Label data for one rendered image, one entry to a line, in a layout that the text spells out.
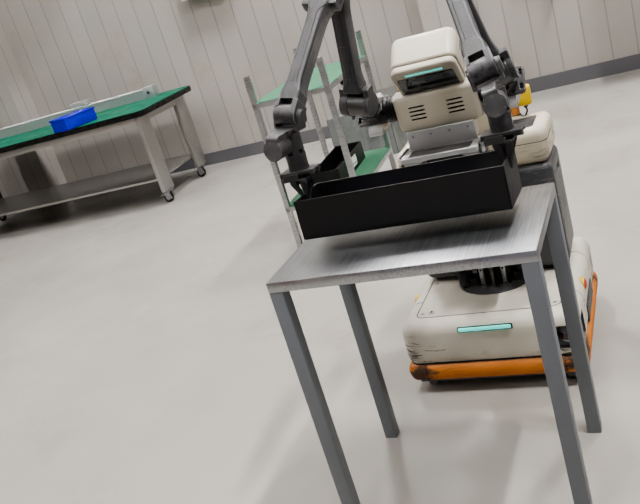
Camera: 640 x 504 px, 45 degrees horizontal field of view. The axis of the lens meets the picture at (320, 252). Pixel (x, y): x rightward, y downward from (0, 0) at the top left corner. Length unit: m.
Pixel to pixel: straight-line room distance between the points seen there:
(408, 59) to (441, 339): 0.97
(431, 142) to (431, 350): 0.75
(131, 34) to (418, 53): 5.97
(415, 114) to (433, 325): 0.74
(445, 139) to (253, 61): 5.31
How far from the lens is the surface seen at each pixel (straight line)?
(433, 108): 2.51
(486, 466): 2.50
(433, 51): 2.43
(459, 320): 2.74
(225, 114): 7.94
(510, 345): 2.72
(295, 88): 2.13
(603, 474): 2.40
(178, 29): 7.96
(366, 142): 6.32
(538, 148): 2.77
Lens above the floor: 1.50
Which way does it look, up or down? 19 degrees down
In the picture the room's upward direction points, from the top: 17 degrees counter-clockwise
